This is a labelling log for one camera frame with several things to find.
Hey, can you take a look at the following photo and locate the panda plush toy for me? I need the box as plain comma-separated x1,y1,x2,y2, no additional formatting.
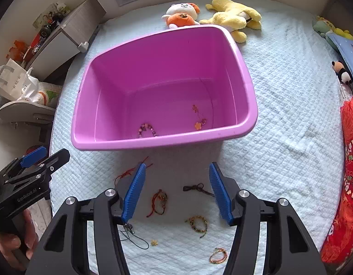
331,61,353,95

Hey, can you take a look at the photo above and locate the red knotted charm bracelet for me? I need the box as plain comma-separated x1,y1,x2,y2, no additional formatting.
145,189,168,218

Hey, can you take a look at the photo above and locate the black cord with charm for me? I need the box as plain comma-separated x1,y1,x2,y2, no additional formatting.
182,182,216,198

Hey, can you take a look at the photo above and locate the white plastic bag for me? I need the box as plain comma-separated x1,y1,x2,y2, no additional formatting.
18,68,63,108

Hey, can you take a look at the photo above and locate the person's left hand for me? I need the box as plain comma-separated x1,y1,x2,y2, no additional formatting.
0,209,39,272

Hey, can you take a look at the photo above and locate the blue small pillow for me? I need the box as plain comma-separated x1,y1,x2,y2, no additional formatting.
328,33,353,77

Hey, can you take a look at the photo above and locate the white paper shopping bag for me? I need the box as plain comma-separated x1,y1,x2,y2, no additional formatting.
0,58,26,101

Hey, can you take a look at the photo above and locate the black cord necklace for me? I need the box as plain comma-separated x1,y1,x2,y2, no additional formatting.
119,223,151,250

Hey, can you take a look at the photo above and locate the red string bracelet with bell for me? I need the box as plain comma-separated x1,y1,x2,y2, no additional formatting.
114,156,154,187

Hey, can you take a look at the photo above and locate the orange braided rope bracelet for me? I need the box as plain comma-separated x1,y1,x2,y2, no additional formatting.
209,247,228,265

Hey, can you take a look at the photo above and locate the grey chair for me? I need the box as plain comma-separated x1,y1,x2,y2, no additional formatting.
0,100,55,124

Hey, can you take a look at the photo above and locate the red floral quilt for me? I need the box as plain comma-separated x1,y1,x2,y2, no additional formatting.
321,97,353,266

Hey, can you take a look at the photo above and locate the pink plastic bin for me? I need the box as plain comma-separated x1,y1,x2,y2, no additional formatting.
72,25,258,150

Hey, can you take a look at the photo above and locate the green yellow plush toy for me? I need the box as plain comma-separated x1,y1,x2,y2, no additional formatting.
313,16,353,51

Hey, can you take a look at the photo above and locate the grey bedside cabinet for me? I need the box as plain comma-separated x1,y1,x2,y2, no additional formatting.
25,0,106,81

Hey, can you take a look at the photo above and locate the flower charm chain necklace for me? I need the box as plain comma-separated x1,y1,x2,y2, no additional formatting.
191,104,208,131

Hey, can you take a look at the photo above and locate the yellow plush dog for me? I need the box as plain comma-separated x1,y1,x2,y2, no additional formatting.
199,0,262,43

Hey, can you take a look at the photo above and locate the white orange plush toy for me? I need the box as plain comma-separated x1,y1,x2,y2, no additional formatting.
162,3,200,29

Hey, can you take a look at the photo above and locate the beaded charm bracelet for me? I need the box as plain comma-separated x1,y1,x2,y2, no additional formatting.
137,122,159,139

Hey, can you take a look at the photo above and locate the light blue quilted blanket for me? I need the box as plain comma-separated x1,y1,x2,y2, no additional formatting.
50,0,344,274

